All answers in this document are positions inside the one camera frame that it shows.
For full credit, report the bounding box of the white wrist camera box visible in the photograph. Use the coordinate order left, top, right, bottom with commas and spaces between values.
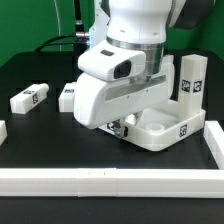
78, 41, 146, 82

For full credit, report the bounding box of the white fence block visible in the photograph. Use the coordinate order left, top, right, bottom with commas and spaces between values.
203, 121, 224, 170
0, 120, 7, 146

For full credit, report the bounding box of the white desk top tray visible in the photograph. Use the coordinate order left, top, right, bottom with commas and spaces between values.
124, 100, 206, 152

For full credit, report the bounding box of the white right fence block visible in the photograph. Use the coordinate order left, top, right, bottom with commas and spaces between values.
203, 121, 224, 170

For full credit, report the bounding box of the white left fence block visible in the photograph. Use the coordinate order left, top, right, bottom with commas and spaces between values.
0, 120, 7, 146

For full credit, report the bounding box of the white front fence bar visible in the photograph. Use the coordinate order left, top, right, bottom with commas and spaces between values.
0, 168, 224, 198

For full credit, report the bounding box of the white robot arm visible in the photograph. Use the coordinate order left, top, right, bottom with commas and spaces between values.
74, 0, 216, 129

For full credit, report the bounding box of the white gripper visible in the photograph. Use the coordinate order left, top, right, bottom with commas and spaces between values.
74, 55, 174, 138

